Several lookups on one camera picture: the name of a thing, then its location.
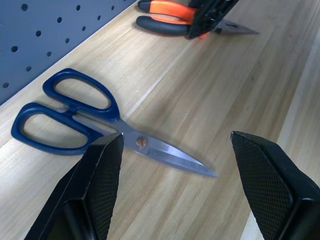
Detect blue-grey pegboard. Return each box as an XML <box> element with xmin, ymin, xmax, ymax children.
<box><xmin>0</xmin><ymin>0</ymin><xmax>138</xmax><ymax>106</ymax></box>

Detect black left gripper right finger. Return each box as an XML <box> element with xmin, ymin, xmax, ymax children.
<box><xmin>230</xmin><ymin>130</ymin><xmax>320</xmax><ymax>240</ymax></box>

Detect orange and black pliers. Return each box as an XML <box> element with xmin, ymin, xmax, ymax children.
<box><xmin>135</xmin><ymin>0</ymin><xmax>260</xmax><ymax>41</ymax></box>

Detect blue handled scissors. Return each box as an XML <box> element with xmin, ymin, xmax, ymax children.
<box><xmin>10</xmin><ymin>67</ymin><xmax>219</xmax><ymax>179</ymax></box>

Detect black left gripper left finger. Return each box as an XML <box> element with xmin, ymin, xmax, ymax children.
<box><xmin>24</xmin><ymin>131</ymin><xmax>125</xmax><ymax>240</ymax></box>

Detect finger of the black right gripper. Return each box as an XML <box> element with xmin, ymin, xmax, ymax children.
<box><xmin>185</xmin><ymin>0</ymin><xmax>222</xmax><ymax>41</ymax></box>
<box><xmin>214</xmin><ymin>0</ymin><xmax>240</xmax><ymax>27</ymax></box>

